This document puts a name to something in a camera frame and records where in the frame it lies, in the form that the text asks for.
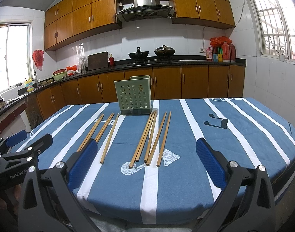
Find black kitchen countertop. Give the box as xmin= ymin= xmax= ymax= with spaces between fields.
xmin=17 ymin=58 xmax=247 ymax=96

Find person's left hand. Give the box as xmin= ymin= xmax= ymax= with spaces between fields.
xmin=0 ymin=184 xmax=21 ymax=217

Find yellow detergent bottle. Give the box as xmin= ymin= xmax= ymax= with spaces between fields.
xmin=25 ymin=78 xmax=34 ymax=93

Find green basin red lid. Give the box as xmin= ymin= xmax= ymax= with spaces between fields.
xmin=52 ymin=69 xmax=67 ymax=81

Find orange plastic bag on counter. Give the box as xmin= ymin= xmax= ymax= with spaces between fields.
xmin=66 ymin=65 xmax=78 ymax=77

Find left window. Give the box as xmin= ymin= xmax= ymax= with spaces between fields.
xmin=0 ymin=23 xmax=33 ymax=93

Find blue white striped tablecloth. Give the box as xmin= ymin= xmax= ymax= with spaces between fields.
xmin=11 ymin=97 xmax=295 ymax=225

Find dark wooden cutting board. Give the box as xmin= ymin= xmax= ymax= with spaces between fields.
xmin=88 ymin=51 xmax=109 ymax=71

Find green perforated utensil holder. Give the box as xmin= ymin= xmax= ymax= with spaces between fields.
xmin=114 ymin=75 xmax=152 ymax=115

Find red sauce bottle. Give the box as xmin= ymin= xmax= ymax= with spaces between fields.
xmin=109 ymin=53 xmax=114 ymax=67

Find black wok left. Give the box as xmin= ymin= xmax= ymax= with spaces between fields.
xmin=128 ymin=47 xmax=149 ymax=61

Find lower wooden base cabinets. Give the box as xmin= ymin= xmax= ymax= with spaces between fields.
xmin=23 ymin=64 xmax=245 ymax=128

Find gas stove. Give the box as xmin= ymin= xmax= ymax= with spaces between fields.
xmin=127 ymin=58 xmax=180 ymax=66

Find black wok with lid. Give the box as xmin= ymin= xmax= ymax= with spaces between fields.
xmin=154 ymin=45 xmax=175 ymax=59

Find red thermos bottles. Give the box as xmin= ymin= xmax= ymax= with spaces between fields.
xmin=221 ymin=42 xmax=236 ymax=62

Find colourful condiment boxes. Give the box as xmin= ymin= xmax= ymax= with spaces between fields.
xmin=206 ymin=47 xmax=223 ymax=62

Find stainless steel range hood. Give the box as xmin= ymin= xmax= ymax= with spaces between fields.
xmin=116 ymin=0 xmax=175 ymax=22

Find red bag on thermoses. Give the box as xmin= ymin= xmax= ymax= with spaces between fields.
xmin=210 ymin=36 xmax=232 ymax=47

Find right barred window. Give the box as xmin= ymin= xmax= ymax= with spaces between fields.
xmin=250 ymin=0 xmax=295 ymax=62

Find red plastic bag on wall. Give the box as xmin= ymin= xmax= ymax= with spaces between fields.
xmin=33 ymin=49 xmax=44 ymax=71

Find upper wooden wall cabinets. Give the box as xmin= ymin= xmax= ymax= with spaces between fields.
xmin=44 ymin=0 xmax=235 ymax=51

